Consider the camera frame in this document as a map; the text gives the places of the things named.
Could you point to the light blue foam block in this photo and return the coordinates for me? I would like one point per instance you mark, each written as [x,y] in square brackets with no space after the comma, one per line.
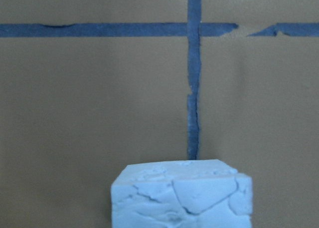
[182,194]

